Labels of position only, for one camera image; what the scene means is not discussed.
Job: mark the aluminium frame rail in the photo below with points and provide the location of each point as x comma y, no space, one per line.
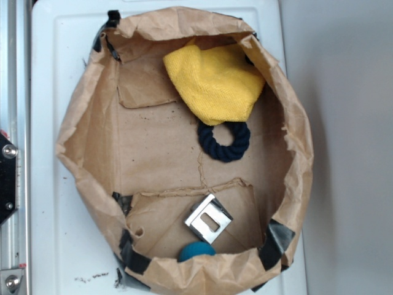
15,103

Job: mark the brown paper bag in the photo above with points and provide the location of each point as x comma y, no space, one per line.
132,145

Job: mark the yellow microfiber cloth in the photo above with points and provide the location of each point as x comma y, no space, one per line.
218,85

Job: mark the silver metal corner bracket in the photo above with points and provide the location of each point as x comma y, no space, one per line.
208,219

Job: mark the black metal mounting plate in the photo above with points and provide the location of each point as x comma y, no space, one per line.
8,175

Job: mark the white plastic tray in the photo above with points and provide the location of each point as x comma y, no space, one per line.
68,253

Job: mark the blue ball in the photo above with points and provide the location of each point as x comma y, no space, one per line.
195,249

